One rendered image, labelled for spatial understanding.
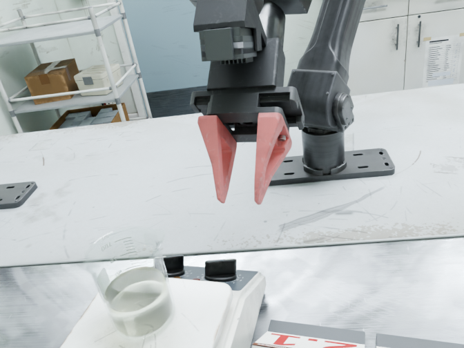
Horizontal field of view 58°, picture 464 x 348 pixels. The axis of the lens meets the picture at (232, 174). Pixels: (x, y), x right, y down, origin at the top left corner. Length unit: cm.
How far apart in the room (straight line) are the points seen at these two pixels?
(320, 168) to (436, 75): 226
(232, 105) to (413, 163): 38
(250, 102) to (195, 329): 20
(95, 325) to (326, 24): 47
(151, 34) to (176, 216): 274
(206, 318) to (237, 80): 21
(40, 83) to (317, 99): 217
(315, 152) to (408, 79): 222
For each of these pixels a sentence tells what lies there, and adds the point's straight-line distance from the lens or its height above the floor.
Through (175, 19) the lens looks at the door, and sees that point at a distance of 323.
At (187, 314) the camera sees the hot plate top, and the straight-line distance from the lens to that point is 35.
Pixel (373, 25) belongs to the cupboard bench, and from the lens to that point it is 268.
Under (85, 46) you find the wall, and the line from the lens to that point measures 349.
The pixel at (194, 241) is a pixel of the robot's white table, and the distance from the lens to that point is 56.
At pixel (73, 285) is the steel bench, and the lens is 56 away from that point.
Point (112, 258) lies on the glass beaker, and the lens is 35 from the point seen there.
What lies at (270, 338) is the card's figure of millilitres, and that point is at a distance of 41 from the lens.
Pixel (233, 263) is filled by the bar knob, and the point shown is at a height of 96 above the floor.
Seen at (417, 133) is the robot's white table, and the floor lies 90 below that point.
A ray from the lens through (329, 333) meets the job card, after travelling 43.
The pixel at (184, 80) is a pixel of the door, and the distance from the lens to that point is 333.
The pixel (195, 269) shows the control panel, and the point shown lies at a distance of 46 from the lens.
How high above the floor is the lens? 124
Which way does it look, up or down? 30 degrees down
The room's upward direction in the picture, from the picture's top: 10 degrees counter-clockwise
